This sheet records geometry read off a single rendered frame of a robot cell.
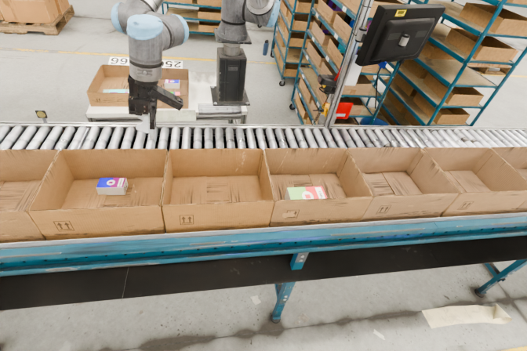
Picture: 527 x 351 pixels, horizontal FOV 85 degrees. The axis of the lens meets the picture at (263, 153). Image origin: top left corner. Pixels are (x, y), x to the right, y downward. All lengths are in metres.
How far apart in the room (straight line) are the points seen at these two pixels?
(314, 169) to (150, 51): 0.89
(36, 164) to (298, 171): 1.08
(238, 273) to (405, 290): 1.34
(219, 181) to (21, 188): 0.77
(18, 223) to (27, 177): 0.32
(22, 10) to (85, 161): 4.33
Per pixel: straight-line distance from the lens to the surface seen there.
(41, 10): 5.45
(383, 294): 2.28
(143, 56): 0.91
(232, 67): 1.97
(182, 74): 2.32
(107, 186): 1.31
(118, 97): 2.05
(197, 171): 1.32
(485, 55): 2.86
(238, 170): 1.33
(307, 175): 1.42
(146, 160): 1.29
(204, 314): 1.97
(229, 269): 1.38
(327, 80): 1.86
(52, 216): 1.16
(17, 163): 1.46
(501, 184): 1.85
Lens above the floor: 1.86
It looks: 41 degrees down
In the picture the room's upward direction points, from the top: 9 degrees clockwise
